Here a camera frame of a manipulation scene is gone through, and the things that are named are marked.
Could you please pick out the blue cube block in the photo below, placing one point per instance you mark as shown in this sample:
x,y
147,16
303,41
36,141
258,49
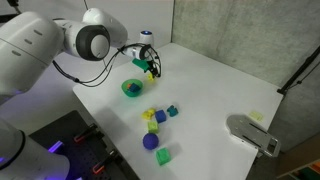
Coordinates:
x,y
160,116

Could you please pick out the black vertical pole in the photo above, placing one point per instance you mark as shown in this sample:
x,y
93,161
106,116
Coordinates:
x,y
309,60

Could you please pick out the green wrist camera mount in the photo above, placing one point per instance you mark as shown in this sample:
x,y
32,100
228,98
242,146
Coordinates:
x,y
142,64

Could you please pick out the black perforated base board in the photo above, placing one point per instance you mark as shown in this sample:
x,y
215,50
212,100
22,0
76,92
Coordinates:
x,y
57,137

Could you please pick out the yellow spiky jack toy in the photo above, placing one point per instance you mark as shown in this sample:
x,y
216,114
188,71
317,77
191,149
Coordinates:
x,y
151,77

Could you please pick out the yellow sticky note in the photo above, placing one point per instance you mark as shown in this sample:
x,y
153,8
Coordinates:
x,y
256,115

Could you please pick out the orange black clamp lower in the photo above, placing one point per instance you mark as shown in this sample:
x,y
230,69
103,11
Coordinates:
x,y
101,165

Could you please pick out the teal cross-shaped block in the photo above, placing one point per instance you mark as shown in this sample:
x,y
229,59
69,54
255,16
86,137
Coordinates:
x,y
172,110

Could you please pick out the dark blue block in bowl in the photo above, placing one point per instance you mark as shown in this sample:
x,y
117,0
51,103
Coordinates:
x,y
134,88

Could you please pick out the lime green cube block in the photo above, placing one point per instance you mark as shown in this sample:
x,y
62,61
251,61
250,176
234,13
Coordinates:
x,y
153,127

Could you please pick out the grey metal mounting plate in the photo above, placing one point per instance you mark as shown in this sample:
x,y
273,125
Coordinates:
x,y
249,131

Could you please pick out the orange black clamp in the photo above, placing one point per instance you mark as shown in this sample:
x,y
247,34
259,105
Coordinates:
x,y
84,134
101,165

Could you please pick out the purple textured ball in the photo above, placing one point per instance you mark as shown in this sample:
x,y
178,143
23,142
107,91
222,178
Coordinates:
x,y
150,141

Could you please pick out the yellow duck-shaped toy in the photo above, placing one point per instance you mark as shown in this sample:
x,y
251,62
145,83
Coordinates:
x,y
148,114

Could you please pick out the green plastic bowl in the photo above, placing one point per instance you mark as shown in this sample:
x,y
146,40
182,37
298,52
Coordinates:
x,y
130,81

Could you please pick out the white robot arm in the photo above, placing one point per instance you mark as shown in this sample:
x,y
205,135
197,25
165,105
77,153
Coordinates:
x,y
29,43

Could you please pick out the orange black clamp upper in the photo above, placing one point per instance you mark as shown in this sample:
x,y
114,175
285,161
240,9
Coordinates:
x,y
84,134

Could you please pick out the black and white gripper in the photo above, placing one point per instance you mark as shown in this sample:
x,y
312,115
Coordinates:
x,y
144,52

